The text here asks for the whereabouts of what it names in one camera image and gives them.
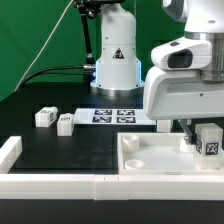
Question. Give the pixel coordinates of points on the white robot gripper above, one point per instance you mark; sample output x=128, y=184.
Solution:
x=181, y=95

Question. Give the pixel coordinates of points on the white square tabletop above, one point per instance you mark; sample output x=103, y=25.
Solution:
x=157, y=153

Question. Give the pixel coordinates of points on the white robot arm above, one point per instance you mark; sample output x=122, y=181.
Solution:
x=118, y=71

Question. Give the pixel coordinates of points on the white marker tag sheet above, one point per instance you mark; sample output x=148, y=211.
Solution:
x=95, y=116

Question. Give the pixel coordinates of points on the white U-shaped fence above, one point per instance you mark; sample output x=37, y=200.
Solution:
x=103, y=187

